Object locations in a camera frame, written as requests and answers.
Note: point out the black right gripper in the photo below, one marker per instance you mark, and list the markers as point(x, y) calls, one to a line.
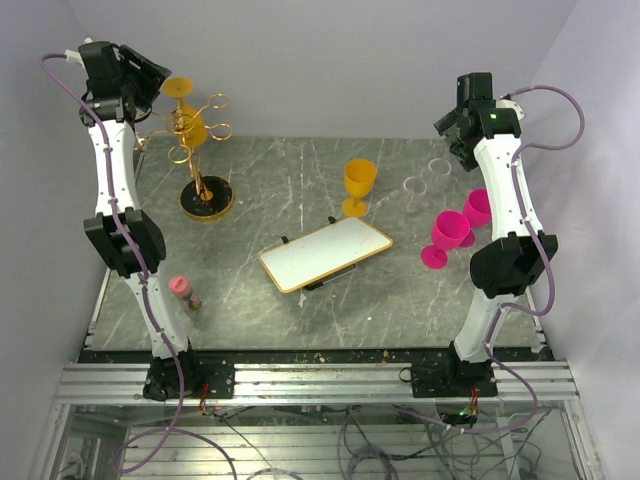
point(447, 127)

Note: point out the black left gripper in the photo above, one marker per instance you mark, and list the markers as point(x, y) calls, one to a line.
point(154, 74)

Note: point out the yellow wine glass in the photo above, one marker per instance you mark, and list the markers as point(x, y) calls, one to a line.
point(359, 178)
point(186, 120)

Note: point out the clear wine glass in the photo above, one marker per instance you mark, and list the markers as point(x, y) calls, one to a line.
point(412, 198)
point(438, 175)

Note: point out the pink wine glass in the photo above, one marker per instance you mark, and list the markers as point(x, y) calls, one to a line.
point(448, 232)
point(477, 212)

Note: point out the yellow wine glass front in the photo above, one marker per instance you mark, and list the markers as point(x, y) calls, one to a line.
point(359, 178)

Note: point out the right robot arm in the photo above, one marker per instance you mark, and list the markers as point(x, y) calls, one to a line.
point(519, 249)

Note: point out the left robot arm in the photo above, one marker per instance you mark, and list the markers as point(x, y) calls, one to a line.
point(126, 238)

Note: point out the small bottle pink cap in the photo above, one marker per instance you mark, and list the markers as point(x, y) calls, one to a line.
point(183, 290)

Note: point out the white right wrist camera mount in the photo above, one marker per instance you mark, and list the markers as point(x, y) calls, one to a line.
point(506, 102)

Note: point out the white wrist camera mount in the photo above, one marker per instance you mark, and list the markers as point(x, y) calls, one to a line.
point(506, 102)
point(74, 56)

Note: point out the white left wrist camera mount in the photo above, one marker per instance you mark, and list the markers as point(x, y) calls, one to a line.
point(74, 56)

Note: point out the gold wire wine glass rack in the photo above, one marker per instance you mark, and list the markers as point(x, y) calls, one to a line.
point(204, 197)

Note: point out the black wire tablet stand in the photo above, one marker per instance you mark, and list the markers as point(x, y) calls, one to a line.
point(320, 285)

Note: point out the white tablet yellow frame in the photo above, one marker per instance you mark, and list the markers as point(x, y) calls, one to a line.
point(363, 242)

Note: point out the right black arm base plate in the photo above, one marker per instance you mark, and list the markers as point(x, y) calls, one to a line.
point(440, 382)

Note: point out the aluminium mounting rail frame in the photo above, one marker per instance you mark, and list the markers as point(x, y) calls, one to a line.
point(121, 384)

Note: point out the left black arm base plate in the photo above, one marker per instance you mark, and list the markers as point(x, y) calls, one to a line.
point(209, 378)

